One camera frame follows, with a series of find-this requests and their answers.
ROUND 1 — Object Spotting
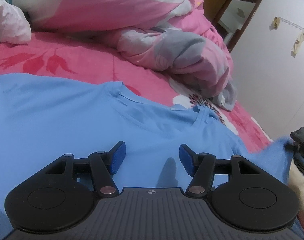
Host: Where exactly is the light blue t-shirt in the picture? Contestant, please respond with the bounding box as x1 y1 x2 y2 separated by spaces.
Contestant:
0 74 304 239

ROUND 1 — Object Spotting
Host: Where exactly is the stack of dark folded clothes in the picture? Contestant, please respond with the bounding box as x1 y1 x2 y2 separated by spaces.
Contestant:
290 127 304 175

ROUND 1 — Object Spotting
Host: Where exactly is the folded beige garment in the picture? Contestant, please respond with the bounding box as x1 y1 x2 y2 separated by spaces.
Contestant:
288 162 304 228

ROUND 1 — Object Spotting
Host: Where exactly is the pink floral fleece blanket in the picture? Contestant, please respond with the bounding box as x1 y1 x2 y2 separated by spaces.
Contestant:
0 32 272 152

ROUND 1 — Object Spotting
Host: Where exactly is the pink grey white duvet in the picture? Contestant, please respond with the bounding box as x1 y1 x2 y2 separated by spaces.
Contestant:
10 0 238 112

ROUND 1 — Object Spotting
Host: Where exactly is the wooden framed mirror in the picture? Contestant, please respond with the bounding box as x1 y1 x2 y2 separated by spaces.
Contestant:
203 0 262 51

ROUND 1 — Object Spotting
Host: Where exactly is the white crumpled sheet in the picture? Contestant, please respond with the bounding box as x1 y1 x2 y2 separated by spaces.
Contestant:
0 0 32 44

